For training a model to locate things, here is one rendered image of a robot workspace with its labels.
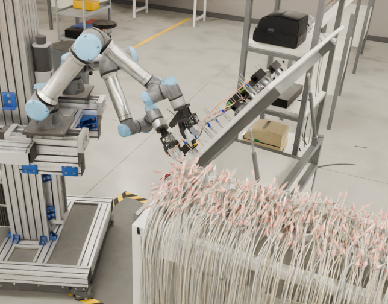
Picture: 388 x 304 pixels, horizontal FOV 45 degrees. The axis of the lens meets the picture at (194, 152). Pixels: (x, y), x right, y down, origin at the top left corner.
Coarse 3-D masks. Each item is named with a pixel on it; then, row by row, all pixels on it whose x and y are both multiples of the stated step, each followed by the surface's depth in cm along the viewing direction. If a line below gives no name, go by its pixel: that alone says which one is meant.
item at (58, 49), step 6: (60, 42) 567; (66, 42) 568; (72, 42) 569; (54, 48) 545; (60, 48) 546; (66, 48) 548; (54, 54) 546; (60, 54) 541; (54, 60) 550; (60, 60) 546; (54, 66) 556; (54, 72) 563; (84, 72) 564; (84, 78) 568
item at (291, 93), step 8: (272, 80) 345; (256, 88) 330; (288, 88) 333; (296, 88) 334; (280, 96) 319; (288, 96) 320; (296, 96) 331; (272, 104) 320; (280, 104) 317; (288, 104) 317
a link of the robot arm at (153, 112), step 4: (152, 104) 257; (156, 104) 259; (144, 108) 260; (148, 108) 257; (152, 108) 256; (156, 108) 257; (148, 112) 257; (152, 112) 256; (156, 112) 256; (160, 112) 257; (148, 116) 258; (152, 116) 255; (156, 116) 255; (160, 116) 255; (148, 120) 259; (152, 120) 255
